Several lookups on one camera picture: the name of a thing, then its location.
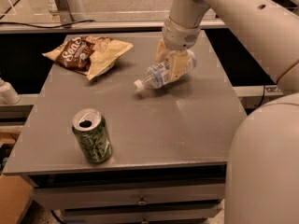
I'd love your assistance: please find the left metal bracket post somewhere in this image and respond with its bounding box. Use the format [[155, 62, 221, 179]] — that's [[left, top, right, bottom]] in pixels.
[[54, 0, 72, 26]]

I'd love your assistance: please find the lower drawer knob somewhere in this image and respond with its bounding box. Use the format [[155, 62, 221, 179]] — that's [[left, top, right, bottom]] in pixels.
[[140, 217, 149, 224]]

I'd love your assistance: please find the brown and cream chip bag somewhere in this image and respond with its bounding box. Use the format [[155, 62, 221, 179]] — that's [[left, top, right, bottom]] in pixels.
[[43, 35, 134, 80]]

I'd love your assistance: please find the black cable on rail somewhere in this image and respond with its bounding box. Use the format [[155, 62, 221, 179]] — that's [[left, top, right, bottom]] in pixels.
[[0, 19, 95, 29]]

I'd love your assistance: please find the grey drawer cabinet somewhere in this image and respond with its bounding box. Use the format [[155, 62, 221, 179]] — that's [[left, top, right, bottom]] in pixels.
[[5, 33, 246, 224]]

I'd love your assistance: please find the drawer knob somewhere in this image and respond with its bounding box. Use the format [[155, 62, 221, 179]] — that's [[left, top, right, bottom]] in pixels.
[[140, 217, 149, 224], [137, 196, 147, 206]]

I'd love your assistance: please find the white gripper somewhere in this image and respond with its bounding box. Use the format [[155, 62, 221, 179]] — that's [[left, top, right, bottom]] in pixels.
[[155, 17, 200, 81]]

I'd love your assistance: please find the white pipe at left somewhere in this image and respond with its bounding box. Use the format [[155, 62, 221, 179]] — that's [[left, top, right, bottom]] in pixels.
[[0, 78, 20, 105]]

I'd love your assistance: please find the upper drawer knob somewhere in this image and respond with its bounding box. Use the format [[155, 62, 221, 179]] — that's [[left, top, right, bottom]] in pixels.
[[137, 196, 147, 206]]

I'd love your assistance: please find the clear plastic water bottle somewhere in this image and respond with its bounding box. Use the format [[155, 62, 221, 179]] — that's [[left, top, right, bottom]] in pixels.
[[134, 49, 197, 91]]

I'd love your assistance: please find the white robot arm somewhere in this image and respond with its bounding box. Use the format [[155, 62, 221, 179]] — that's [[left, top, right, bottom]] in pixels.
[[157, 0, 299, 224]]

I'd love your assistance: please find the brown cardboard box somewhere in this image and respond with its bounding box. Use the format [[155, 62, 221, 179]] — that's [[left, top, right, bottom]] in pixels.
[[0, 175, 32, 224]]

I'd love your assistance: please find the green soda can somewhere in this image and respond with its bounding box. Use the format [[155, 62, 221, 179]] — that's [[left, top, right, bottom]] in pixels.
[[72, 108, 112, 163]]

